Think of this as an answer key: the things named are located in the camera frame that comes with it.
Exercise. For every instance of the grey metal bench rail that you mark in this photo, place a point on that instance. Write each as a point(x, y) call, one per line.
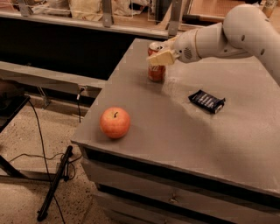
point(58, 81)

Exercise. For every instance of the dark blue candy bar wrapper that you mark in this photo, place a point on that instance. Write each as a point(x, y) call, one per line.
point(207, 101)

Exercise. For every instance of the black power strip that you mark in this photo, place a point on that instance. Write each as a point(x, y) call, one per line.
point(42, 212)

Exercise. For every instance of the grey window ledge frame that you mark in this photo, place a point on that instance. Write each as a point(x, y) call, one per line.
point(158, 19)

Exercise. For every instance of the grey drawer cabinet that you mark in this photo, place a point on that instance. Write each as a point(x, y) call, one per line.
point(178, 163)

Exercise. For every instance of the black side table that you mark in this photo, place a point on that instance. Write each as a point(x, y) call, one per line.
point(12, 100)

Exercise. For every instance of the red coke can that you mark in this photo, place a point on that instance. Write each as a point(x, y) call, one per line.
point(155, 73)

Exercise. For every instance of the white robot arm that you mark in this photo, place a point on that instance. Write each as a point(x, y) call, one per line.
point(244, 32)

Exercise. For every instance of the red apple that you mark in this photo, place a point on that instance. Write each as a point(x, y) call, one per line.
point(115, 122)

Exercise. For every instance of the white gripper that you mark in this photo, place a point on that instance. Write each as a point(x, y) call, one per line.
point(185, 48)

